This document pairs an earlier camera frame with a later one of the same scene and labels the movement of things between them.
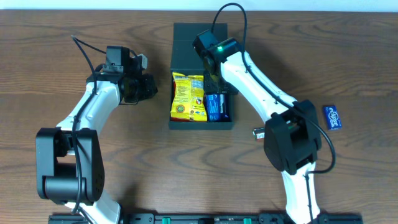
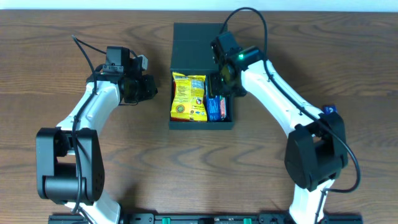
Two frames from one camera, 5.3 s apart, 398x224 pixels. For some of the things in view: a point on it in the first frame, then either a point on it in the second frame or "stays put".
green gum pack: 259,133 → 222,107
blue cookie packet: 215,107 stays put
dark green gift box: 185,58 stays put
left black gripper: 148,88 stays put
